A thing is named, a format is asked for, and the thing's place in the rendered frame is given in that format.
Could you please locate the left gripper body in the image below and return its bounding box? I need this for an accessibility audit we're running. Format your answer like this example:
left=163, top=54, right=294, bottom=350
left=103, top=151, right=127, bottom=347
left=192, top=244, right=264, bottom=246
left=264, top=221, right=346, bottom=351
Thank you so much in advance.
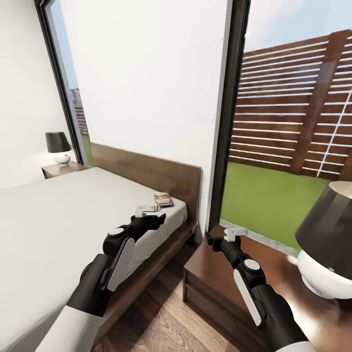
left=131, top=215, right=159, bottom=235

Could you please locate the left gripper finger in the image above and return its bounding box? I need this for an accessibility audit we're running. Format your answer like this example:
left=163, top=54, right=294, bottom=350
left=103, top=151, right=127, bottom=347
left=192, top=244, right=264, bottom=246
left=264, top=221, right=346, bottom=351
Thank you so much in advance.
left=158, top=213, right=166, bottom=226

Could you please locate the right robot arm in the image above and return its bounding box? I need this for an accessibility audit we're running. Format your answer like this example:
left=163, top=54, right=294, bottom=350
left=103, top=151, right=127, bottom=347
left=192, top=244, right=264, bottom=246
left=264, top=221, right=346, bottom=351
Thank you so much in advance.
left=206, top=228, right=316, bottom=352

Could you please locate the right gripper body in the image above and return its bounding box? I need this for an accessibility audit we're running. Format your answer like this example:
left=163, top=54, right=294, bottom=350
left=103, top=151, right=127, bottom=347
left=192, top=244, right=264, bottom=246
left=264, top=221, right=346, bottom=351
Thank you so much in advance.
left=212, top=236, right=241, bottom=258

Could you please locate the hardback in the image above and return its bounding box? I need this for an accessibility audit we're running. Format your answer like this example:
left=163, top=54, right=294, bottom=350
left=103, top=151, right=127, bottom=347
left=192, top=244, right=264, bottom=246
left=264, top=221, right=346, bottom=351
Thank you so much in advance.
left=154, top=192, right=173, bottom=206

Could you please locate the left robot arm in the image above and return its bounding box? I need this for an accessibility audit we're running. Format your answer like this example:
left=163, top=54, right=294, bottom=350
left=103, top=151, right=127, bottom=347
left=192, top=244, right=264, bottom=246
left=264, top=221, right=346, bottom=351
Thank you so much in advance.
left=35, top=204, right=166, bottom=352

